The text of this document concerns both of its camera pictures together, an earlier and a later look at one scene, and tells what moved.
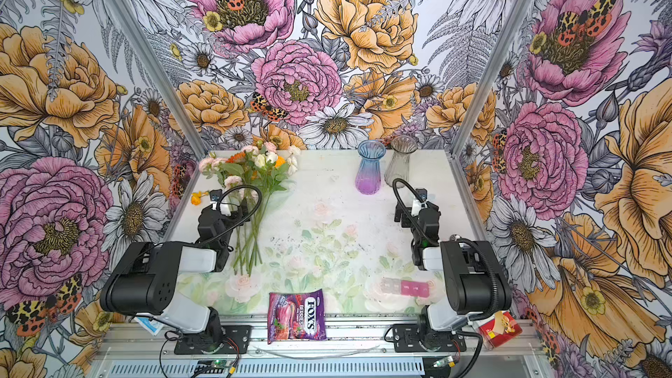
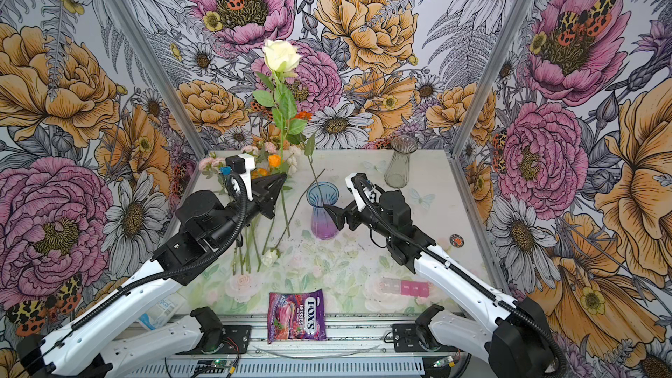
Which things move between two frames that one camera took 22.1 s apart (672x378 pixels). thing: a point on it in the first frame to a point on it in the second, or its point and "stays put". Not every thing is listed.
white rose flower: (260, 160) to (279, 57)
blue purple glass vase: (368, 175) to (318, 194)
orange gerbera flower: (236, 157) to (310, 145)
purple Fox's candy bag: (296, 316) stays put
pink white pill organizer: (396, 286) stays put
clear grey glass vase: (398, 164) stays put
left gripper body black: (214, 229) to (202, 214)
